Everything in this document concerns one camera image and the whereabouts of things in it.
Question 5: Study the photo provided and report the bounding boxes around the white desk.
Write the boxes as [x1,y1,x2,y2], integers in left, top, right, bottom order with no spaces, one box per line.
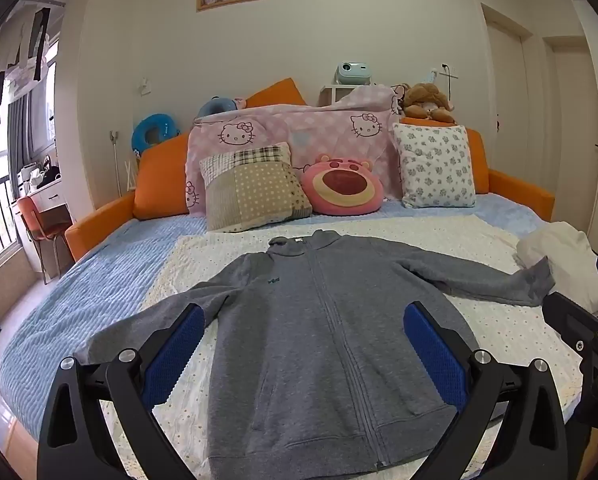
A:
[12,185,72,231]

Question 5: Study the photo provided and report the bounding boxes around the grey zip hoodie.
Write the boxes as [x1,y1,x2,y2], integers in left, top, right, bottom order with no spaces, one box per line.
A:
[76,230,557,473]

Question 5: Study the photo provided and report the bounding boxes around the small orange cushion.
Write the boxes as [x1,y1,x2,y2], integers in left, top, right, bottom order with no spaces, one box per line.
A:
[244,77,310,111]

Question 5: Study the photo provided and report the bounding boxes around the mint green projector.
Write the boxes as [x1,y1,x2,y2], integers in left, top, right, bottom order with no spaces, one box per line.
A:
[335,61,370,86]

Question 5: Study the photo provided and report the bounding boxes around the orange sofa bed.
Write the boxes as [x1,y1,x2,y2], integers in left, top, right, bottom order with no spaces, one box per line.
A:
[64,127,557,261]

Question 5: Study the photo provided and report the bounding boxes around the row of hanging clothes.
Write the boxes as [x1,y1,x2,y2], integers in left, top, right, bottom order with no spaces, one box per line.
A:
[0,5,52,143]

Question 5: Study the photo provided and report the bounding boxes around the grey curtain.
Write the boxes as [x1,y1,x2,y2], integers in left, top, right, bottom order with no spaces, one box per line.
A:
[6,95,30,201]

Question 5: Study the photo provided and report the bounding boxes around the pink cat print blanket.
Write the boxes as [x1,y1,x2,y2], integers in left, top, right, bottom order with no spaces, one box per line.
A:
[185,85,407,218]

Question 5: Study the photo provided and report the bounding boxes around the brown teddy bear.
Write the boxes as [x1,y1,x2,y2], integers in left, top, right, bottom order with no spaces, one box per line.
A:
[401,81,454,123]

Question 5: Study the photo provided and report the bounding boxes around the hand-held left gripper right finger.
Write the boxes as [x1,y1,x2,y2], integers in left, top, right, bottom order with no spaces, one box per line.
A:
[403,301,570,480]

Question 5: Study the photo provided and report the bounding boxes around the large orange cushion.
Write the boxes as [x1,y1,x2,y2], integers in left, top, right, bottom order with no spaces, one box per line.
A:
[133,130,192,221]

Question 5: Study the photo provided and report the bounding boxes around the orange chair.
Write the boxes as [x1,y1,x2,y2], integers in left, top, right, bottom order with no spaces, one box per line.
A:
[15,196,72,286]

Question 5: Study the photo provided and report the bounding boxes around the blue swim ring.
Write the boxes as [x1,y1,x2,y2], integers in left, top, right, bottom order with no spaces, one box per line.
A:
[132,114,177,153]

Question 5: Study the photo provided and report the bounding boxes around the patchwork dotted pillow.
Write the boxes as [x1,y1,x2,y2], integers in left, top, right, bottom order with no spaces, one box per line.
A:
[199,142,314,233]

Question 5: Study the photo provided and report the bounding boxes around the white blue floral pillow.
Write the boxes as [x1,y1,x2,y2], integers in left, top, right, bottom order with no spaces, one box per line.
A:
[391,122,477,209]

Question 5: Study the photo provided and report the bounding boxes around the white shelf unit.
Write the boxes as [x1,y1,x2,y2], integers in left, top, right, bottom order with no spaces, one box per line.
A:
[319,82,375,108]

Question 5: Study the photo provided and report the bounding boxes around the metal walking stick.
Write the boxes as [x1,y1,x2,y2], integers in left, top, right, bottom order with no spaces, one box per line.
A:
[110,130,122,196]

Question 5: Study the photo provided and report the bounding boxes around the pink bear plush cushion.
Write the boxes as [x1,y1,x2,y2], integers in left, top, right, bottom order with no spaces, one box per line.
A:
[299,154,385,216]

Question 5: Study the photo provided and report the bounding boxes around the white door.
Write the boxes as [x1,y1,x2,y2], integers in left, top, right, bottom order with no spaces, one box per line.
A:
[481,2,534,171]

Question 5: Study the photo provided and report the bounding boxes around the white crumpled cloth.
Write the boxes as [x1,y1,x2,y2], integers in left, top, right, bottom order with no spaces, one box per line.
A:
[516,221,598,316]

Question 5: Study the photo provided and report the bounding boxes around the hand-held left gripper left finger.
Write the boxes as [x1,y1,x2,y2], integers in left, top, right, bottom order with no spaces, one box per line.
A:
[36,302,207,480]

